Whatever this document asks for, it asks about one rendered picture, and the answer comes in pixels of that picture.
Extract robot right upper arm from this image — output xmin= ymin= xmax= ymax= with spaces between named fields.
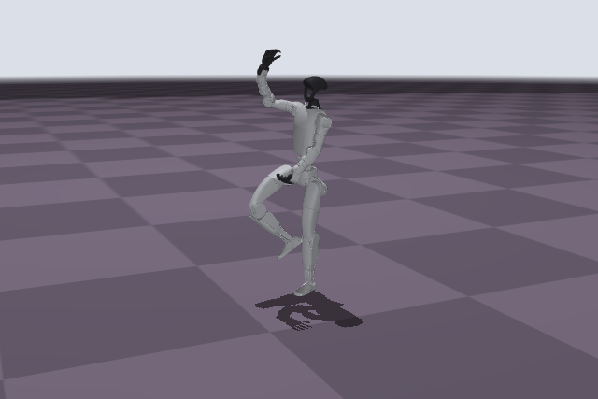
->
xmin=263 ymin=93 xmax=303 ymax=117

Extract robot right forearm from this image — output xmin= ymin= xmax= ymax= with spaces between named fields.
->
xmin=256 ymin=68 xmax=272 ymax=97

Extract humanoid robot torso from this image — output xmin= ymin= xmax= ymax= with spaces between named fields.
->
xmin=292 ymin=102 xmax=327 ymax=188

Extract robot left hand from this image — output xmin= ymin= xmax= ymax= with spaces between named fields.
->
xmin=277 ymin=174 xmax=293 ymax=184

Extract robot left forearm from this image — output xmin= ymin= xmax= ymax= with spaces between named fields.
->
xmin=290 ymin=148 xmax=319 ymax=184

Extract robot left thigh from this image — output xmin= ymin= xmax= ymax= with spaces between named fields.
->
xmin=302 ymin=177 xmax=327 ymax=245

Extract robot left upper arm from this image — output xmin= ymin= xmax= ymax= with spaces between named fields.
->
xmin=306 ymin=113 xmax=332 ymax=157

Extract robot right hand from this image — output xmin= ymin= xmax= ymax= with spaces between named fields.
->
xmin=257 ymin=49 xmax=281 ymax=75

